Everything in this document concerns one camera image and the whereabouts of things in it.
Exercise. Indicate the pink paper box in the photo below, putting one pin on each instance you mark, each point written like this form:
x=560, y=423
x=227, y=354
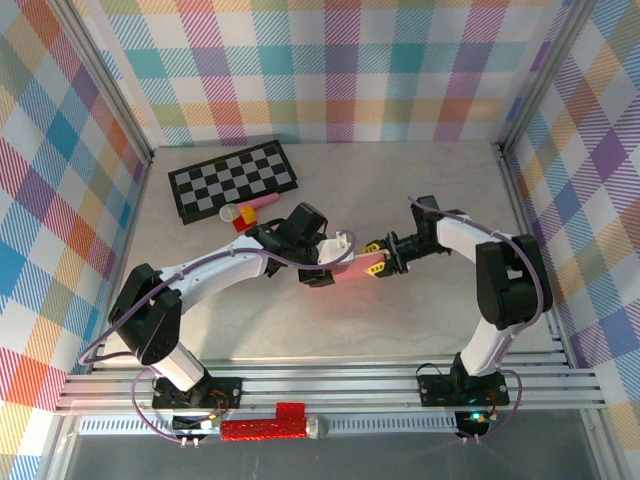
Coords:
x=352, y=270

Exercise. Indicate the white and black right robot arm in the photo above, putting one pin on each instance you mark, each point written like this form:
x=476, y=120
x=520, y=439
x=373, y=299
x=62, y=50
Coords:
x=515, y=285

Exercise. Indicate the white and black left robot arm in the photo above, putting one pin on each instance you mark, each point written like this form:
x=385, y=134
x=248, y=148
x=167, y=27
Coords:
x=150, y=320

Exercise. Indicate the pink cylinder block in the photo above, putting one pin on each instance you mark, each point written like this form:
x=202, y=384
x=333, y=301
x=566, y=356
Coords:
x=265, y=200

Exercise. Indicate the red yellow toy block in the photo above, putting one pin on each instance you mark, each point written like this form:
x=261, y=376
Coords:
x=246, y=221

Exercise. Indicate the grey round ball toy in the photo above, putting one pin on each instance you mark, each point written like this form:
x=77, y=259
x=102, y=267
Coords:
x=228, y=212

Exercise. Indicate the black grey checkerboard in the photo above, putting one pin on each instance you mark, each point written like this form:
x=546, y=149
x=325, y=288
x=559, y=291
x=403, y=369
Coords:
x=230, y=175

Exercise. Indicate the silver glitter ball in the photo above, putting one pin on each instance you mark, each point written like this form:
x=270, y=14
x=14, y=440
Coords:
x=317, y=428

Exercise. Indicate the black controller board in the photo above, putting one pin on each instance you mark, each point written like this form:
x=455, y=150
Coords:
x=192, y=425
x=475, y=422

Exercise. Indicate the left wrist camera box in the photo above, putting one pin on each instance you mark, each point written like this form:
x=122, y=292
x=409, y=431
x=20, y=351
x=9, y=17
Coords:
x=332, y=250

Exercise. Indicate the aluminium side rail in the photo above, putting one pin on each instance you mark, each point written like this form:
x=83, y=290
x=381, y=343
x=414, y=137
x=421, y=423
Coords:
x=520, y=210

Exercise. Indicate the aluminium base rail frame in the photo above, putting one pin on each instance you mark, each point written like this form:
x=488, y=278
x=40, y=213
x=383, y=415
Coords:
x=325, y=385

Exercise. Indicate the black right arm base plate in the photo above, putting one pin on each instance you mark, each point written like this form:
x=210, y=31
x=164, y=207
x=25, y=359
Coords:
x=435, y=390

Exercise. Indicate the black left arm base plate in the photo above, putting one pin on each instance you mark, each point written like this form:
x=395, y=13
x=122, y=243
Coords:
x=225, y=392

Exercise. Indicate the red tool on rail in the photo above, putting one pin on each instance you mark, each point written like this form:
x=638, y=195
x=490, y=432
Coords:
x=260, y=430

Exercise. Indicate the aluminium corner post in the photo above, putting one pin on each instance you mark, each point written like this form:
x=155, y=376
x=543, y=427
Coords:
x=545, y=75
x=100, y=80

